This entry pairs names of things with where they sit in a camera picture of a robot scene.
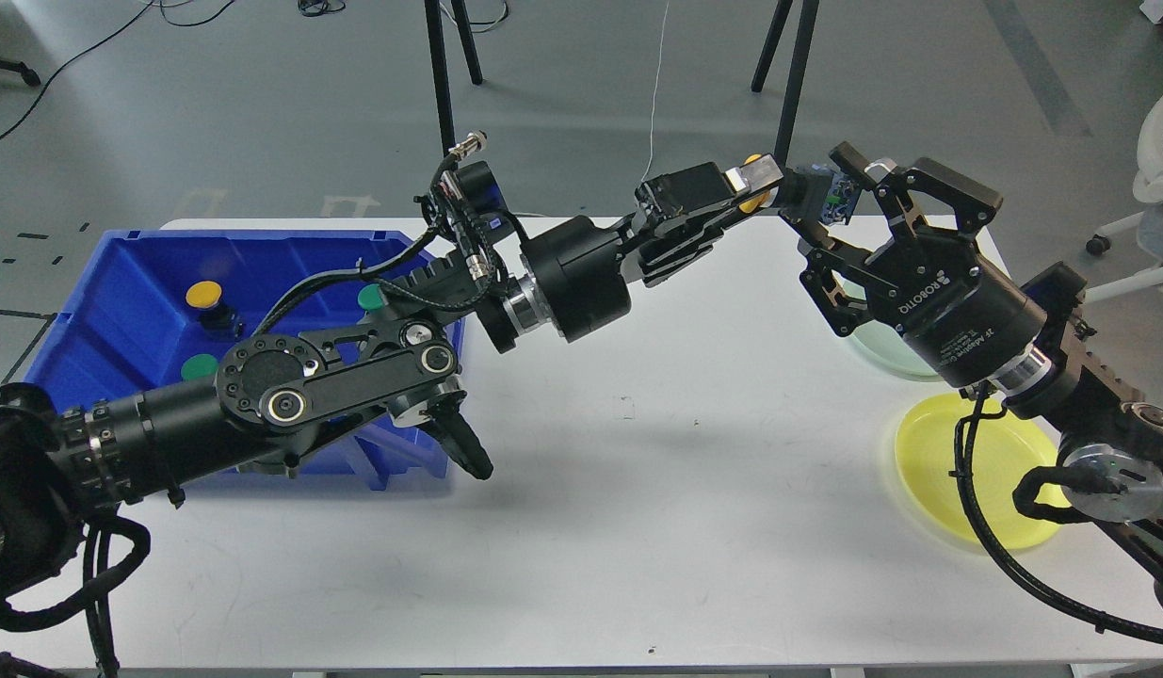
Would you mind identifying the blue plastic bin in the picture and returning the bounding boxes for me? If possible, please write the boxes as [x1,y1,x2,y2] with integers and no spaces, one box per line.
[24,229,449,491]

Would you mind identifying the yellow plate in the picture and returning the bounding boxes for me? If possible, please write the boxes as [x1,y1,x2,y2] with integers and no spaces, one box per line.
[892,392,1059,551]

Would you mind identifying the white cable with plug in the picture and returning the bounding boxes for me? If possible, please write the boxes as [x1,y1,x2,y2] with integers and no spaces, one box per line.
[640,0,671,185]

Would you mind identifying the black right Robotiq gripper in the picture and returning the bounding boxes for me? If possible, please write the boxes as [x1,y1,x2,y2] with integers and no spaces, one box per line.
[779,142,1047,388]

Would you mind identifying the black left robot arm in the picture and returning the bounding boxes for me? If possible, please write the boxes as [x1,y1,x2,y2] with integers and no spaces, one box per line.
[0,133,797,675]

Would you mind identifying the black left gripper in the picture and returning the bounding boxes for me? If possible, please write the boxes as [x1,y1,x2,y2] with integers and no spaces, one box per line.
[521,155,784,343]

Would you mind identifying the black tripod legs right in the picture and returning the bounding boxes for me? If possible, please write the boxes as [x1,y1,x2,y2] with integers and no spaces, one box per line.
[750,0,821,166]

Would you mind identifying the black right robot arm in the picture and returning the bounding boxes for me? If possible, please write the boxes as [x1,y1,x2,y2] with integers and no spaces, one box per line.
[773,142,1163,645]

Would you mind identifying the black floor cable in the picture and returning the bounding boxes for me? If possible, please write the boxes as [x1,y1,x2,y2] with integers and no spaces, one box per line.
[0,0,234,154]

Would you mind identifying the yellow push button back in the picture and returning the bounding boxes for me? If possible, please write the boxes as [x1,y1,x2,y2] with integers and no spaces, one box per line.
[185,280,244,342]

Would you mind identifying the white office chair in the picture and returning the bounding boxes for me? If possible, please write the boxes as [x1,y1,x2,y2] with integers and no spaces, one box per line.
[1082,94,1163,304]

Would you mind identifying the light green plate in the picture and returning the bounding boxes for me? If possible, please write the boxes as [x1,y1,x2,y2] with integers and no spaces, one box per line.
[848,320,940,381]

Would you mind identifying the black tripod legs left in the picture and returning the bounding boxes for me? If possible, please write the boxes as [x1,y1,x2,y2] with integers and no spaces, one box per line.
[423,0,483,156]

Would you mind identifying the black tripod legs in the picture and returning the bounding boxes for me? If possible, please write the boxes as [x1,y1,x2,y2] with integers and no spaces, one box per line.
[750,0,821,166]
[423,0,483,156]

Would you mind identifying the green push button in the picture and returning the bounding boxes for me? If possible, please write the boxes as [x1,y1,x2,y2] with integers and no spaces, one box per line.
[356,283,388,313]
[180,352,219,381]

